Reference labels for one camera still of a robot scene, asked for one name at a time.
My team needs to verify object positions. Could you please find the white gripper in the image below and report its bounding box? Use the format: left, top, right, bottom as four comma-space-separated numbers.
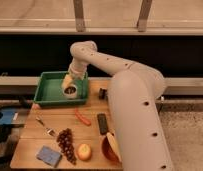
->
61, 61, 87, 89

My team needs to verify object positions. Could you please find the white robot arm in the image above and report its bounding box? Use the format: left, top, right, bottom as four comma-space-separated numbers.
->
63, 41, 175, 171

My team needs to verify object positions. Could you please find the green plastic tray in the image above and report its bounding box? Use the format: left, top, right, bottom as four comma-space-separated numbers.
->
34, 71, 88, 107

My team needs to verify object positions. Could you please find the orange carrot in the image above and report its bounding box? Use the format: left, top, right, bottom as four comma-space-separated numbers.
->
75, 108, 91, 126

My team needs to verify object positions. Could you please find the small black block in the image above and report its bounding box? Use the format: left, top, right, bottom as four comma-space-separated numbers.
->
99, 88, 107, 100

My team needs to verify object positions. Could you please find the black remote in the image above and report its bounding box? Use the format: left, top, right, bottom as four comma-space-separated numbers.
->
97, 113, 109, 135

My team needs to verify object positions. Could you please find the metal fork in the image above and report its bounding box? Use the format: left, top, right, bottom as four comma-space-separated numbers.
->
36, 117, 56, 137

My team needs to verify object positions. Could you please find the bunch of dark grapes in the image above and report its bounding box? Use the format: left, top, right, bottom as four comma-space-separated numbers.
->
56, 128, 76, 165

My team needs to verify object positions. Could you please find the yellow apple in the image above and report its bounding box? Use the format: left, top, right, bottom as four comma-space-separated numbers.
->
77, 144, 92, 161

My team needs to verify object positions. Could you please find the blue object at left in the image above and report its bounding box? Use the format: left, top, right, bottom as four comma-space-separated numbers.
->
0, 108, 18, 125

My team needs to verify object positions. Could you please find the blue sponge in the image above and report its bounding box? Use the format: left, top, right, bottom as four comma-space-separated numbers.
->
36, 146, 62, 167

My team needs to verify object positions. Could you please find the brown bowl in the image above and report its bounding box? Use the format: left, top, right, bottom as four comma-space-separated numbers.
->
101, 136, 119, 162

